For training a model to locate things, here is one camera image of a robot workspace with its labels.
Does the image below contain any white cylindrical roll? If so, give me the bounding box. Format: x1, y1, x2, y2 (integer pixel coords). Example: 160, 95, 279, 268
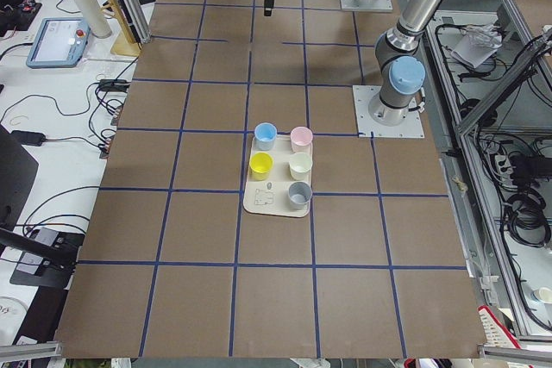
73, 0, 112, 39

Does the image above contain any pale green plastic cup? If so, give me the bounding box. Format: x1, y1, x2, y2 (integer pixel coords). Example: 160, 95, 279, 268
289, 153, 313, 181

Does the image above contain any wooden mug tree stand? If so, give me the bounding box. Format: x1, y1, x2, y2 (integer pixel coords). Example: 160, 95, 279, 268
101, 0, 141, 57

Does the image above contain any black power adapter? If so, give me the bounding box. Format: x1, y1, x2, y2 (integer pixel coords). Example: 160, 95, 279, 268
10, 130, 47, 147

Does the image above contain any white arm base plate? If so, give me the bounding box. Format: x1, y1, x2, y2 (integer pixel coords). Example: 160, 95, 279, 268
352, 85, 425, 139

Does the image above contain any cream plastic tray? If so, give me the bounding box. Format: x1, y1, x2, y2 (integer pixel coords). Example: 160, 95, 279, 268
243, 134, 311, 218

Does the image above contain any pink plastic cup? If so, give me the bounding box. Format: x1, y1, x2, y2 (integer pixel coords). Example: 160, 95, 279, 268
290, 126, 313, 153

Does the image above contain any blue teach pendant tablet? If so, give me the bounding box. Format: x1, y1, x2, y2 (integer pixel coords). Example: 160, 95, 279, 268
26, 17, 90, 69

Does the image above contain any blue plastic cup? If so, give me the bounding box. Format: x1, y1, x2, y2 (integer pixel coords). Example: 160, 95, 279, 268
254, 122, 278, 151

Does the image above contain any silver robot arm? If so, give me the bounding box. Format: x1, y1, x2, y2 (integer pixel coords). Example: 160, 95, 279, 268
369, 0, 442, 126

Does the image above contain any grey plastic cup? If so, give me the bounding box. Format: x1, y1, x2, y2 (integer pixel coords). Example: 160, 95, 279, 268
288, 181, 312, 209

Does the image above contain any yellow plastic cup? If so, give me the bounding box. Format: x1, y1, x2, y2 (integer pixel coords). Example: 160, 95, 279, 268
249, 152, 273, 181

